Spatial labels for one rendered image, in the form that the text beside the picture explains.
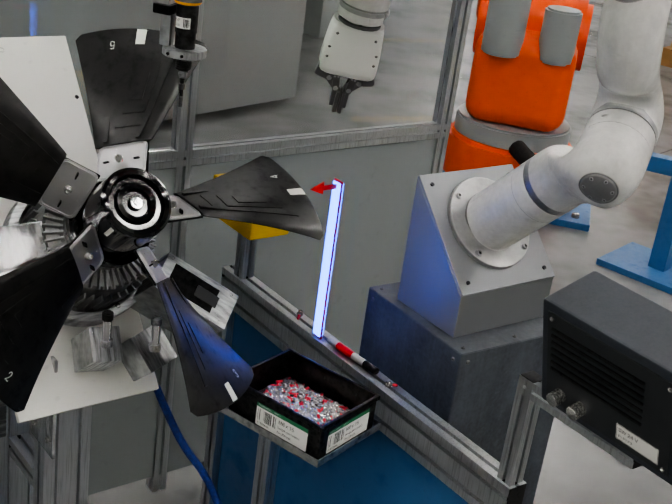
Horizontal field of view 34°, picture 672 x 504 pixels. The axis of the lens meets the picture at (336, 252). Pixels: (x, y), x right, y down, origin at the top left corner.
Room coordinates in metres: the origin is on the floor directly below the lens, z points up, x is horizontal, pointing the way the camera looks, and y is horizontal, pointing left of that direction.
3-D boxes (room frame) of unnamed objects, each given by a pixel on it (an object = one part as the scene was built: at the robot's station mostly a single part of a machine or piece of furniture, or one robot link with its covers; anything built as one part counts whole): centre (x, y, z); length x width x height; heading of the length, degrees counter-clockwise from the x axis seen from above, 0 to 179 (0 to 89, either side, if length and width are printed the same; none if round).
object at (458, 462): (1.86, -0.06, 0.82); 0.90 x 0.04 x 0.08; 40
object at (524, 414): (1.52, -0.33, 0.96); 0.03 x 0.03 x 0.20; 40
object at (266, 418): (1.70, 0.02, 0.85); 0.22 x 0.17 x 0.07; 55
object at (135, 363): (1.68, 0.31, 0.91); 0.12 x 0.08 x 0.12; 40
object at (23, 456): (1.79, 0.53, 0.56); 0.19 x 0.04 x 0.04; 40
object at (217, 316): (1.76, 0.26, 0.98); 0.20 x 0.16 x 0.20; 40
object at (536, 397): (1.45, -0.40, 1.04); 0.24 x 0.03 x 0.03; 40
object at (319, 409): (1.69, 0.02, 0.83); 0.19 x 0.14 x 0.04; 55
